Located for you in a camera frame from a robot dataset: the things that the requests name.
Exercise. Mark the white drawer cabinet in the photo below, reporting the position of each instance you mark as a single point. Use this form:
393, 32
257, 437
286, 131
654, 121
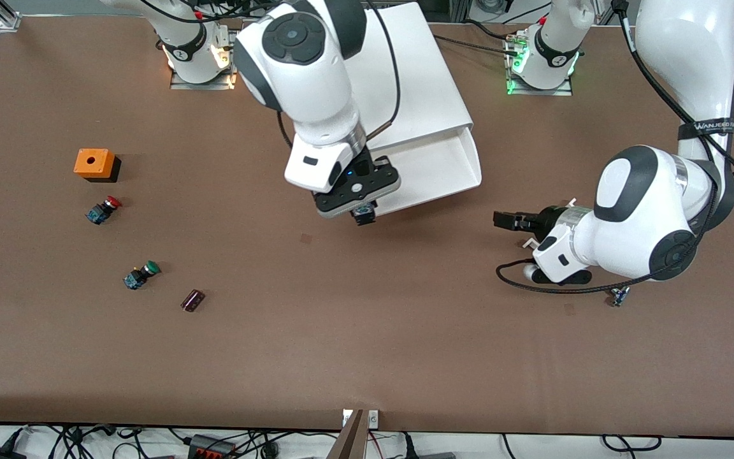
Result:
418, 76

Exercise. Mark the green push button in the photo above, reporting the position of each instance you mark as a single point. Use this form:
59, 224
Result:
141, 274

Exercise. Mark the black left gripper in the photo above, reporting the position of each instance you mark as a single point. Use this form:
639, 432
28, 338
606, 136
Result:
550, 219

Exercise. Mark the black power adapter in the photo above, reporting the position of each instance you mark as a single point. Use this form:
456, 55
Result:
0, 454

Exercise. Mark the small white clip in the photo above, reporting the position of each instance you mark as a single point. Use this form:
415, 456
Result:
346, 417
373, 417

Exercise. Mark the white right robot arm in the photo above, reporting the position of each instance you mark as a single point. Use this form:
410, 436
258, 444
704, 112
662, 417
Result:
303, 83

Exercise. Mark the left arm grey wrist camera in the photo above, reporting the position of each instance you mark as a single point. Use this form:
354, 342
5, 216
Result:
564, 277

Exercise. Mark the orange box with black base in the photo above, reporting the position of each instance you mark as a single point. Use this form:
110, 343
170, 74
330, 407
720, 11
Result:
90, 162

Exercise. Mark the red push button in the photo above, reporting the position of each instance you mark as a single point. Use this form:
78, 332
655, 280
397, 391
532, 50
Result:
102, 210

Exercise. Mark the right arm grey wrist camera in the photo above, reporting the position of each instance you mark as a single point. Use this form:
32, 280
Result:
357, 188

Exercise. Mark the small blue electronic component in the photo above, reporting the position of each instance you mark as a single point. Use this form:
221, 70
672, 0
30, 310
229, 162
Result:
619, 298

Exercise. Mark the white plastic drawer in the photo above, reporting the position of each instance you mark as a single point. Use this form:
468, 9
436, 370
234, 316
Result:
437, 166

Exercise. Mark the white curved plastic piece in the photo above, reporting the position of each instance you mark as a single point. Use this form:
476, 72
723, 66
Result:
526, 243

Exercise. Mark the black power strip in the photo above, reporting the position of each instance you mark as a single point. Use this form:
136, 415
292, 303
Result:
211, 449

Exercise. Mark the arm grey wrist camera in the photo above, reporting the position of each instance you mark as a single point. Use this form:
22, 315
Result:
564, 277
357, 188

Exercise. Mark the dark maroon capacitor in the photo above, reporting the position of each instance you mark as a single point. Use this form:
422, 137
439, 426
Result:
192, 300

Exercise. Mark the yellow push button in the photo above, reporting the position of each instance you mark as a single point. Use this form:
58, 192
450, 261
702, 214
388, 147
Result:
363, 211

